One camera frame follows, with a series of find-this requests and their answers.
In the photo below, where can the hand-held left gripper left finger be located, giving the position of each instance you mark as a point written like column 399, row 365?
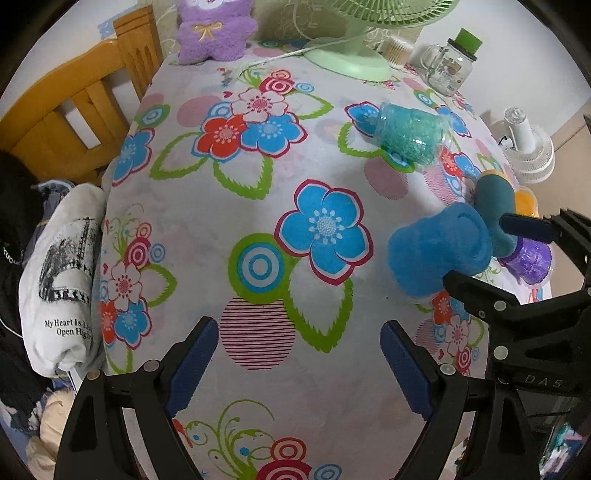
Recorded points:
column 194, row 364

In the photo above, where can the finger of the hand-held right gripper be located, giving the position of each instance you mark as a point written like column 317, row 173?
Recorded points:
column 526, row 226
column 480, row 300

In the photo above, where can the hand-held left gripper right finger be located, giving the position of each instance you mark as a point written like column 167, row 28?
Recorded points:
column 406, row 369

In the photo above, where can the blue glitter cup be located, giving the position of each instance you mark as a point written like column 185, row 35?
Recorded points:
column 438, row 251

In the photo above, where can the orange cup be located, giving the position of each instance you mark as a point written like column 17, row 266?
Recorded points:
column 526, row 203

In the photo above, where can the purple glitter cup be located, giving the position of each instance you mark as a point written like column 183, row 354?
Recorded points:
column 531, row 261

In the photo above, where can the dark teal cup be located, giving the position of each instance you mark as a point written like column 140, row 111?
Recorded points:
column 496, row 203

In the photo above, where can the teal glitter cup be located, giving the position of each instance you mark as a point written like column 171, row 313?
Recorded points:
column 411, row 134

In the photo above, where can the white fan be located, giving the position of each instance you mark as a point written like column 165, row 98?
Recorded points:
column 528, row 147

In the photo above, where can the white printed t-shirt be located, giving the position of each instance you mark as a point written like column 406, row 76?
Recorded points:
column 60, row 286

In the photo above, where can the cream cloth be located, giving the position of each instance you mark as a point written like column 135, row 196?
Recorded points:
column 48, row 434

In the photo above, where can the glass mug with green lid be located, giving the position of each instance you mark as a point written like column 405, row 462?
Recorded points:
column 450, row 64

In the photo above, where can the floral tablecloth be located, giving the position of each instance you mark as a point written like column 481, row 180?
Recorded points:
column 277, row 194

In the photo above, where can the black clothing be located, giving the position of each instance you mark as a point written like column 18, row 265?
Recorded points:
column 14, row 240

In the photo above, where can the green desk fan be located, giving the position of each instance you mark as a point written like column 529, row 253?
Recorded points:
column 355, row 50

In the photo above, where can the wooden chair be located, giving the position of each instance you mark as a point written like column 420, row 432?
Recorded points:
column 92, row 97

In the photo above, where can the purple plush toy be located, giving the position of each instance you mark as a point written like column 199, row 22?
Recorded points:
column 214, row 32

